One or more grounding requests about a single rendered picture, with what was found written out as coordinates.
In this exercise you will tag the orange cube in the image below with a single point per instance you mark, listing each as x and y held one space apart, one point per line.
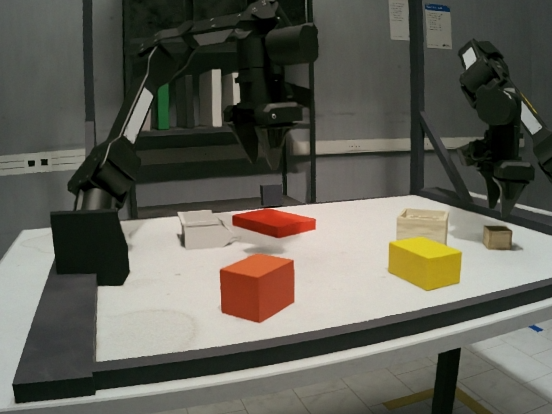
257 287

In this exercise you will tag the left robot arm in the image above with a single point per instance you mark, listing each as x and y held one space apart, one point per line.
498 108

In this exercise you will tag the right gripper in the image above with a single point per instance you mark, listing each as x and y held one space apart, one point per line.
257 87

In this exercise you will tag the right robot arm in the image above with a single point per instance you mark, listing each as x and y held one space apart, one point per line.
113 165

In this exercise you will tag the yellow rectangular block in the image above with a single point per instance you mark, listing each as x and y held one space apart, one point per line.
424 263

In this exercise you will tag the red flat rectangular block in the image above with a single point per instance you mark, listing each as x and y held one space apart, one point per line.
274 223

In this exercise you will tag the white open tray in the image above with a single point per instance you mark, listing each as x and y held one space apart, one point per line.
203 230

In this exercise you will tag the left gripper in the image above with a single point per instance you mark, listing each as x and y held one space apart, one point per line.
507 169

